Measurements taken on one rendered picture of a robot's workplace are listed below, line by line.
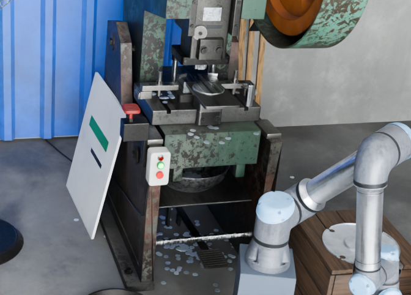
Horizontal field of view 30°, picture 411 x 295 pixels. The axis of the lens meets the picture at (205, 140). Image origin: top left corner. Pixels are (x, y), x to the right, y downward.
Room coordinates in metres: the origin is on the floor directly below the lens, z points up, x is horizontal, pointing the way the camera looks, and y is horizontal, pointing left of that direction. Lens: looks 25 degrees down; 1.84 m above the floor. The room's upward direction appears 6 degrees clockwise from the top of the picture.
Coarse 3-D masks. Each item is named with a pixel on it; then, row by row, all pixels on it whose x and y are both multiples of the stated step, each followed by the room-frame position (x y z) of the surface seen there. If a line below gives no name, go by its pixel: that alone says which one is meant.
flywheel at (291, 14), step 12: (276, 0) 3.14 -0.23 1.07; (288, 0) 3.07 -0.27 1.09; (300, 0) 2.97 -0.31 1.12; (312, 0) 2.88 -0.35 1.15; (276, 12) 3.07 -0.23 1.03; (288, 12) 3.05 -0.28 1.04; (300, 12) 2.95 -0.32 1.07; (312, 12) 2.79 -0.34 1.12; (276, 24) 3.06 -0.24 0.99; (288, 24) 2.96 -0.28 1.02; (300, 24) 2.86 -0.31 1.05
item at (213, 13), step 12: (204, 0) 2.81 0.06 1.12; (216, 0) 2.83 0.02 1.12; (228, 0) 2.85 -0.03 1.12; (204, 12) 2.81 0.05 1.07; (216, 12) 2.83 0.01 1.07; (228, 12) 2.85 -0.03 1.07; (204, 24) 2.82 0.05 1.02; (216, 24) 2.83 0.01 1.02; (228, 24) 2.85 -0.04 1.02; (192, 36) 2.80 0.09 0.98; (204, 36) 2.81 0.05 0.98; (216, 36) 2.84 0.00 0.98; (180, 48) 2.91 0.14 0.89; (192, 48) 2.80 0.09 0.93; (204, 48) 2.77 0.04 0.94; (216, 48) 2.80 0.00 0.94
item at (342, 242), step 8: (336, 224) 2.58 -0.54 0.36; (344, 224) 2.60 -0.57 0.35; (352, 224) 2.61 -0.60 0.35; (328, 232) 2.53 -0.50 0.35; (336, 232) 2.53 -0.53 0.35; (344, 232) 2.54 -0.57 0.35; (352, 232) 2.55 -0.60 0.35; (384, 232) 2.56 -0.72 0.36; (328, 240) 2.47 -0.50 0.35; (336, 240) 2.48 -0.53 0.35; (344, 240) 2.48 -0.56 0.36; (352, 240) 2.48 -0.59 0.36; (384, 240) 2.51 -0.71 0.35; (392, 240) 2.52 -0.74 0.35; (328, 248) 2.41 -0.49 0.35; (336, 248) 2.42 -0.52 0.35; (344, 248) 2.42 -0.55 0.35; (352, 248) 2.42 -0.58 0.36; (336, 256) 2.36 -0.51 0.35; (352, 256) 2.37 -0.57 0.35
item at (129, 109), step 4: (124, 104) 2.59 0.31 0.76; (128, 104) 2.59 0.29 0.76; (132, 104) 2.60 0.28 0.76; (136, 104) 2.60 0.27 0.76; (124, 108) 2.55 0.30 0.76; (128, 108) 2.55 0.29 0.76; (132, 108) 2.56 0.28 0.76; (136, 108) 2.56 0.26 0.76; (124, 112) 2.54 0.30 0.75; (128, 112) 2.54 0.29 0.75; (132, 112) 2.54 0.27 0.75; (136, 112) 2.55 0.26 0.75; (128, 116) 2.57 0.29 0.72; (132, 116) 2.57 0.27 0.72
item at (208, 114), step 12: (192, 84) 2.81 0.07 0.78; (204, 84) 2.81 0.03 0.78; (216, 84) 2.83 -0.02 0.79; (204, 96) 2.70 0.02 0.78; (216, 96) 2.72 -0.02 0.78; (228, 96) 2.73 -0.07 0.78; (204, 108) 2.61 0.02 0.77; (216, 108) 2.62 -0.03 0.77; (228, 108) 2.63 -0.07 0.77; (204, 120) 2.72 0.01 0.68; (216, 120) 2.74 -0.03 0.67
